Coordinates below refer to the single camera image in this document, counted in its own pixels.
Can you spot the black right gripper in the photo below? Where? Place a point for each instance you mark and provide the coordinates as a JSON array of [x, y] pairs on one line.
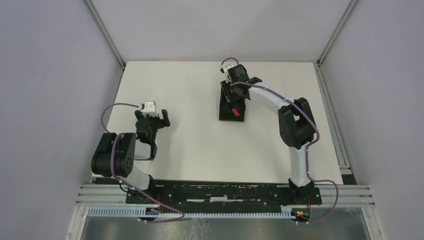
[[230, 89]]

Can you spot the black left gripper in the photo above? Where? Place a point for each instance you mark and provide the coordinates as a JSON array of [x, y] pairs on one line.
[[152, 121]]

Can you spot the red handled screwdriver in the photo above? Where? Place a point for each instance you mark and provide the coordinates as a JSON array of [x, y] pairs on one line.
[[235, 111]]

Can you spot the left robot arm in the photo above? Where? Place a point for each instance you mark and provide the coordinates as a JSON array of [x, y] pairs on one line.
[[115, 155]]

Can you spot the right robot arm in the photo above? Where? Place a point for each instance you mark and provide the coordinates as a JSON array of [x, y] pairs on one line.
[[296, 123]]

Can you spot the black plastic bin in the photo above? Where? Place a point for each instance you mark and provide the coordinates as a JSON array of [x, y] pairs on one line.
[[227, 101]]

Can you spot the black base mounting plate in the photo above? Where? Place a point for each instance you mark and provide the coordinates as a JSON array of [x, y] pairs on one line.
[[230, 197]]

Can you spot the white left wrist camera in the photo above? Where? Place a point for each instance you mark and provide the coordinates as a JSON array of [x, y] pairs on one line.
[[148, 109]]

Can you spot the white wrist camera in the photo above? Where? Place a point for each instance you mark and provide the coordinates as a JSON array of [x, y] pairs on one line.
[[224, 68], [148, 109]]

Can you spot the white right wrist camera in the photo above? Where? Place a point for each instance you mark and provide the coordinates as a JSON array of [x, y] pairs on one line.
[[224, 68]]

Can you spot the aluminium frame rail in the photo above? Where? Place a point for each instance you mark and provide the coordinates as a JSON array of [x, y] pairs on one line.
[[100, 195]]

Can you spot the white slotted cable duct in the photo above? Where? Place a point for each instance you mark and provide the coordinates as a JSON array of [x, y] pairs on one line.
[[144, 212]]

